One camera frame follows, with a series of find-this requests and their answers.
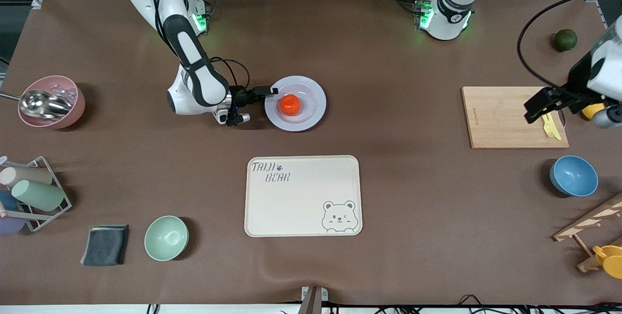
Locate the cream bear print tray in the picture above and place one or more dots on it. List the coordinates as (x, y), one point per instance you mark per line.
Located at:
(301, 202)

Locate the wooden cutting board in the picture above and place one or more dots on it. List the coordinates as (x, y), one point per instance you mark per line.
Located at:
(500, 119)

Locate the yellow plastic fork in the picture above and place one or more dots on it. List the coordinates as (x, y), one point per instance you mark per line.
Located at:
(549, 130)
(558, 134)

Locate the orange mandarin fruit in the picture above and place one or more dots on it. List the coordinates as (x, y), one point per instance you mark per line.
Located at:
(290, 105)

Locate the yellow lemon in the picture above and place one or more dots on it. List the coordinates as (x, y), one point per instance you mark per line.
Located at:
(592, 111)

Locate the dark green avocado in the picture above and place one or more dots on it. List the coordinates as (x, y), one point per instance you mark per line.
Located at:
(565, 40)

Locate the mint green bowl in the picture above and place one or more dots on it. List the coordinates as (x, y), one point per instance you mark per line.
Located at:
(166, 238)

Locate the dark grey folded cloth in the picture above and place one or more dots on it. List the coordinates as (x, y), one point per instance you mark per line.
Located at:
(104, 246)

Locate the beige plastic cup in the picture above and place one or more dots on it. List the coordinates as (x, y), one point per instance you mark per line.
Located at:
(29, 175)

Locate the clear ice cubes pile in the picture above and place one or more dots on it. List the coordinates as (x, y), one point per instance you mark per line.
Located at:
(65, 89)

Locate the yellow mug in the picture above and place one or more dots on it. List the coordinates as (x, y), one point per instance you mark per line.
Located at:
(611, 261)

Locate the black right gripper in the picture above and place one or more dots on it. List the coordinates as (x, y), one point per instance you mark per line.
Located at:
(239, 96)

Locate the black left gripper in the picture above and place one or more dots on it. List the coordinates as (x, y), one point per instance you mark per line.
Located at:
(576, 82)

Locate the pink bowl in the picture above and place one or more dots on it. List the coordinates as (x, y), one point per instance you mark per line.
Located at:
(73, 110)

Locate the metal scoop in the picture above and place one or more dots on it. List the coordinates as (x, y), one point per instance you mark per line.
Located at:
(41, 104)

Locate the purple plastic cup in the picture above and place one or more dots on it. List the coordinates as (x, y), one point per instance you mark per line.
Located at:
(10, 225)

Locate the green plastic cup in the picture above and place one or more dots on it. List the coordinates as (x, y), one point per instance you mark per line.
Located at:
(39, 195)

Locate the dark blue plastic cup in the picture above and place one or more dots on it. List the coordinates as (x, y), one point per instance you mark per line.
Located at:
(7, 200)

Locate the white round plate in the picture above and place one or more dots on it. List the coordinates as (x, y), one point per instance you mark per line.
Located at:
(311, 117)

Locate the blue bowl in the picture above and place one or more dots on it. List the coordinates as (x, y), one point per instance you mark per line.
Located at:
(573, 178)

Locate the metal table edge bracket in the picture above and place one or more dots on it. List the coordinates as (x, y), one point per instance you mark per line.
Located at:
(313, 299)

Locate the wooden drying rack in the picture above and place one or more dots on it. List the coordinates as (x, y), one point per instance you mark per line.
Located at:
(590, 219)

